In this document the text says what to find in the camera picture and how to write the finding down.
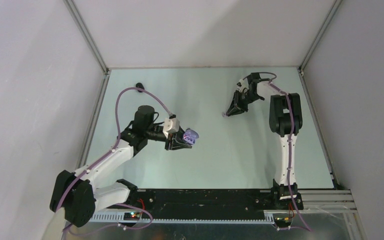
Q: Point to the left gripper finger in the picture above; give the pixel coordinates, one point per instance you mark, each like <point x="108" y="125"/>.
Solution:
<point x="180" y="133"/>
<point x="173" y="145"/>

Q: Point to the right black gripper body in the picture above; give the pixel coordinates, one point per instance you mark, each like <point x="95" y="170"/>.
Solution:
<point x="250" y="98"/>

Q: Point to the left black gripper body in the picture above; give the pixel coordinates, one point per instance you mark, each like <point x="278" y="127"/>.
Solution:
<point x="154" y="134"/>

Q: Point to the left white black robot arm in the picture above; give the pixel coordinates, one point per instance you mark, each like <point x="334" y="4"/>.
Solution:
<point x="79" y="192"/>

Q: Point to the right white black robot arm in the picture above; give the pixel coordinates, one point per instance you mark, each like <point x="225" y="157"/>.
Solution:
<point x="285" y="120"/>

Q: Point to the black oval case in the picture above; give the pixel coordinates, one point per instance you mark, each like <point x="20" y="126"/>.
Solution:
<point x="139" y="87"/>

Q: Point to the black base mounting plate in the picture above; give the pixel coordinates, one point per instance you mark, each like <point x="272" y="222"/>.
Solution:
<point x="210" y="204"/>

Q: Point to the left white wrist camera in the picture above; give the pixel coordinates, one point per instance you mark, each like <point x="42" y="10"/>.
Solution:
<point x="171" y="125"/>

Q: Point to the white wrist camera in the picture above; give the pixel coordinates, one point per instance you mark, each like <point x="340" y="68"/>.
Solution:
<point x="171" y="125"/>
<point x="242" y="85"/>

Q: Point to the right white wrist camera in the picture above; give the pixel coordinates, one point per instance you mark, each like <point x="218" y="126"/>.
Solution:
<point x="242" y="85"/>

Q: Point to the aluminium frame rail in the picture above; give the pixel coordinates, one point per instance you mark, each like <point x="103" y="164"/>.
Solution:
<point x="314" y="201"/>

